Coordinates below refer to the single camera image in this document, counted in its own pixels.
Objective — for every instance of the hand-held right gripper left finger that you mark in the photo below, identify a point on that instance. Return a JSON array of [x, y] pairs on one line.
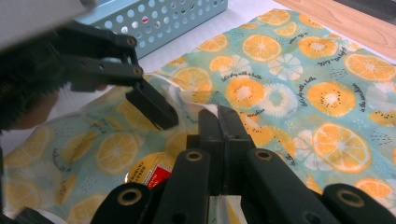
[[214, 140]]

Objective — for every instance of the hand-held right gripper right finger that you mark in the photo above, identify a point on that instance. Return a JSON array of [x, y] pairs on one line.
[[233, 140]]

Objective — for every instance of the orange slice print cloth bag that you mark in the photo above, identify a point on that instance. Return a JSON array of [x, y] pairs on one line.
[[264, 93]]

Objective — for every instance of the light blue plastic basket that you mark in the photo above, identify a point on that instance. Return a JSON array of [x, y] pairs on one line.
[[174, 34]]

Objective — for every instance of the white table mat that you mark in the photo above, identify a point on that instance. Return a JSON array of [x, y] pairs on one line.
[[243, 15]]

